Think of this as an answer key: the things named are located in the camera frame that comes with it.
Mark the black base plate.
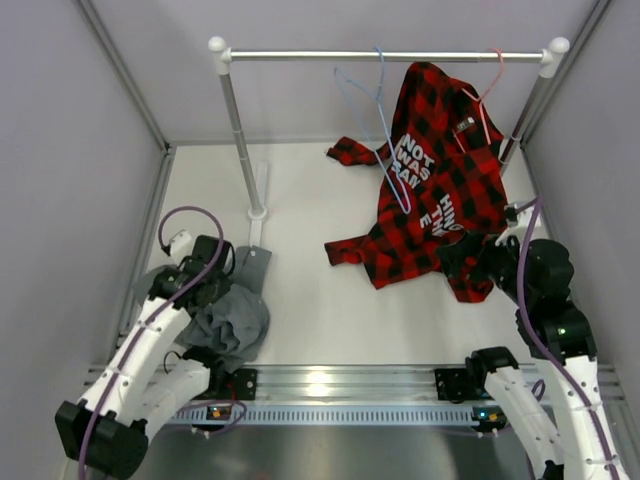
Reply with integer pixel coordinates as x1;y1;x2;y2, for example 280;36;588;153
434;368;481;404
218;368;258;401

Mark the aluminium mounting rail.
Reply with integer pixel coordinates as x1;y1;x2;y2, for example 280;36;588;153
82;363;626;407

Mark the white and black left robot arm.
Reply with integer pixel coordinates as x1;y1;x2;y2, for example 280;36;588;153
54;235;235;479

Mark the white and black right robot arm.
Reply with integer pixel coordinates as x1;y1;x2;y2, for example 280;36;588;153
436;234;629;479

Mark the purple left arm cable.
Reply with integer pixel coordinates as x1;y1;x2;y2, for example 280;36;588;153
78;204;224;480

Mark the pink wire hanger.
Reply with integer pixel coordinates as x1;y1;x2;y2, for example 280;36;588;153
451;48;505;153

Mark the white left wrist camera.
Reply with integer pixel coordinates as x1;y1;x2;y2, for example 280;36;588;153
161;230;193;263

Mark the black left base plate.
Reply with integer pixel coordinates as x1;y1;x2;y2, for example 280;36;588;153
218;368;258;401

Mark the light blue wire hanger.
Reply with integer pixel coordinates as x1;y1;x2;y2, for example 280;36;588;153
333;45;413;215

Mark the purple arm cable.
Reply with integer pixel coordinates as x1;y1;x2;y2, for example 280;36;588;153
513;195;621;480
78;204;224;480

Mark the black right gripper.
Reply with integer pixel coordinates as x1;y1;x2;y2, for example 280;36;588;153
433;228;534;306

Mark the red black plaid shirt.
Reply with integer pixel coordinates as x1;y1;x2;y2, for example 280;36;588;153
324;62;507;289

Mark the grey button-up shirt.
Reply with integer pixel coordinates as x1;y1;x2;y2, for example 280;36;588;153
176;246;272;373

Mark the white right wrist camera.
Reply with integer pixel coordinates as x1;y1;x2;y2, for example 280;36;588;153
501;200;536;241

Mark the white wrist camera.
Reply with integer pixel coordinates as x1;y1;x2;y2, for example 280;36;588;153
161;230;193;263
501;200;536;241

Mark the slotted grey cable duct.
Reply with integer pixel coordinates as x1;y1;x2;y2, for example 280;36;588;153
169;404;504;427

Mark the silver clothes rack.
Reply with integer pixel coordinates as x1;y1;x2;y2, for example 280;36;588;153
208;36;571;246

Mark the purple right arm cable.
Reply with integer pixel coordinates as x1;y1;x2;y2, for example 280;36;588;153
513;195;621;480

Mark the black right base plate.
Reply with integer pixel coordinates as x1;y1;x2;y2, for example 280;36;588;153
434;368;481;404

